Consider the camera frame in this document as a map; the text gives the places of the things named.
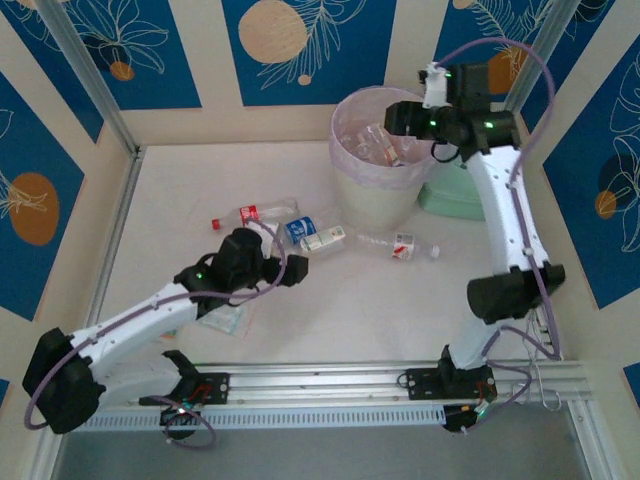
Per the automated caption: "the white carton bottle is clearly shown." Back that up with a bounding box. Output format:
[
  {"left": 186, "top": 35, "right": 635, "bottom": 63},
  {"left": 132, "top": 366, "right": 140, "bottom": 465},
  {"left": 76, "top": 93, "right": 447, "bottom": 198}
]
[{"left": 298, "top": 224, "right": 347, "bottom": 257}]

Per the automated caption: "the blue label plastic bottle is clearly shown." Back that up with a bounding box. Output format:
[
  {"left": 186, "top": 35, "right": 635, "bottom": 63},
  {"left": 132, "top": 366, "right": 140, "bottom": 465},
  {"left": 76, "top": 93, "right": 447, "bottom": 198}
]
[{"left": 283, "top": 207, "right": 341, "bottom": 246}]

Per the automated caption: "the cola bottle red cap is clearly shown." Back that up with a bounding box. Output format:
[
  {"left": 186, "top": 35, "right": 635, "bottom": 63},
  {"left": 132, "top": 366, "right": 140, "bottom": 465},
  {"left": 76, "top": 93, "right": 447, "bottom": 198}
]
[{"left": 209, "top": 197, "right": 300, "bottom": 232}]

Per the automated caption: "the pale purple bin liner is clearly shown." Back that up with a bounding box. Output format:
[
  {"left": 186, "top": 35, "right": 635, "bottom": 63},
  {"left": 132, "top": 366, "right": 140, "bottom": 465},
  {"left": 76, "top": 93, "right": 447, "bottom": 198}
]
[{"left": 329, "top": 87, "right": 436, "bottom": 190}]

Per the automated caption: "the cream waste bin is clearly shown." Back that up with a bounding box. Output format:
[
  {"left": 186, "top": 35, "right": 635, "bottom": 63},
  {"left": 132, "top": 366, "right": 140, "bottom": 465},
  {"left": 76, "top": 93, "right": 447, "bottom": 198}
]
[{"left": 329, "top": 87, "right": 436, "bottom": 232}]

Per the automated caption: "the clear bottle red white label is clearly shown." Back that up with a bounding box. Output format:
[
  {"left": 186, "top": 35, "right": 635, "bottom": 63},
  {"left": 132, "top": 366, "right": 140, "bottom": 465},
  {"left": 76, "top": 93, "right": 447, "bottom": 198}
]
[{"left": 356, "top": 231, "right": 442, "bottom": 262}]

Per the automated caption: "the clear plastic packet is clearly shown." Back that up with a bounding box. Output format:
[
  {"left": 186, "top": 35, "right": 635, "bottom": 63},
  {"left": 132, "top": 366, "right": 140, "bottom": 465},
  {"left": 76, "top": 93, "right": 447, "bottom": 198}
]
[{"left": 199, "top": 303, "right": 250, "bottom": 339}]

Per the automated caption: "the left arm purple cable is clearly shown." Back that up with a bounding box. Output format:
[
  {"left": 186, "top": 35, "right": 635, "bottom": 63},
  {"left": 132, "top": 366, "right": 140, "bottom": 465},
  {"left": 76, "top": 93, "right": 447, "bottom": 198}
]
[{"left": 24, "top": 219, "right": 289, "bottom": 451}]

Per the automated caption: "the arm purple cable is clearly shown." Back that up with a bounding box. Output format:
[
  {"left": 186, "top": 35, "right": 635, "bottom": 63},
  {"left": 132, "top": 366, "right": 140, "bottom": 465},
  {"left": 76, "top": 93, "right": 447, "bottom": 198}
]
[
  {"left": 24, "top": 219, "right": 289, "bottom": 451},
  {"left": 434, "top": 37, "right": 564, "bottom": 436}
]

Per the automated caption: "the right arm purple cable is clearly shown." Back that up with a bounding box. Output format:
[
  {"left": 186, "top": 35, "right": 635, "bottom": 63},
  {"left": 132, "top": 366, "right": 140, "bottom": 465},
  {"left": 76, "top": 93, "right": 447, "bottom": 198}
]
[{"left": 434, "top": 37, "right": 564, "bottom": 436}]

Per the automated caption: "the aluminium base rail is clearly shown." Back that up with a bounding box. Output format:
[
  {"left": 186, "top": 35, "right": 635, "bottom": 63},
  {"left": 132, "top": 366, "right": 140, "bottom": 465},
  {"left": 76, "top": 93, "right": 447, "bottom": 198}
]
[{"left": 42, "top": 359, "right": 594, "bottom": 409}]

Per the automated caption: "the left black mount plate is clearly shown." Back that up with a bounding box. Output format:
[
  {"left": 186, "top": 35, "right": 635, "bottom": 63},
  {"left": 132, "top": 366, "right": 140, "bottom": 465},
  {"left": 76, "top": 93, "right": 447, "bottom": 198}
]
[{"left": 172, "top": 372, "right": 230, "bottom": 407}]

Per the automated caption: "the black mount plate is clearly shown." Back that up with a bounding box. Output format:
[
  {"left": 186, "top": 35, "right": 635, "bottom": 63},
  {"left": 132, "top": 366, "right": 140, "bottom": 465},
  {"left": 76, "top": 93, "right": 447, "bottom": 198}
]
[
  {"left": 405, "top": 367, "right": 497, "bottom": 402},
  {"left": 172, "top": 372, "right": 230, "bottom": 407}
]

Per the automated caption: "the aluminium side rail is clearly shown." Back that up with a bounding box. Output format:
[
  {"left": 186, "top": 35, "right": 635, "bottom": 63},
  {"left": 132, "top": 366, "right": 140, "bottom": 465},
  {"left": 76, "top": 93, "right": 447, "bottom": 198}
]
[{"left": 74, "top": 147, "right": 146, "bottom": 341}]

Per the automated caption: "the aluminium frame post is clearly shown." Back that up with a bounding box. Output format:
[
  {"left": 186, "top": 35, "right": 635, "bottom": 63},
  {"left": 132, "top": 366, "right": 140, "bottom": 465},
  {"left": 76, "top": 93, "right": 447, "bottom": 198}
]
[
  {"left": 37, "top": 0, "right": 140, "bottom": 157},
  {"left": 492, "top": 0, "right": 586, "bottom": 146}
]

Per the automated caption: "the white slotted cable duct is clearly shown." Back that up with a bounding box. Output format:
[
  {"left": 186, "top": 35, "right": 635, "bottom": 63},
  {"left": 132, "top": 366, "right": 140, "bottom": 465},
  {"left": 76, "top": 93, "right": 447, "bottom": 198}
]
[{"left": 64, "top": 403, "right": 447, "bottom": 433}]

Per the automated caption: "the right black mount plate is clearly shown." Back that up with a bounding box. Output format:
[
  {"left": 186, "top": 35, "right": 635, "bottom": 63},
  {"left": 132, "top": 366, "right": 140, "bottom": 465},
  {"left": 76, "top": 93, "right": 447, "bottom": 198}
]
[{"left": 405, "top": 367, "right": 497, "bottom": 402}]

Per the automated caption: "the white wire hook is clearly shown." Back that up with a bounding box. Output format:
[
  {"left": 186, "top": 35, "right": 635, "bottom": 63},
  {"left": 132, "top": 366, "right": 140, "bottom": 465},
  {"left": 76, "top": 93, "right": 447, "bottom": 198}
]
[{"left": 519, "top": 304, "right": 564, "bottom": 414}]

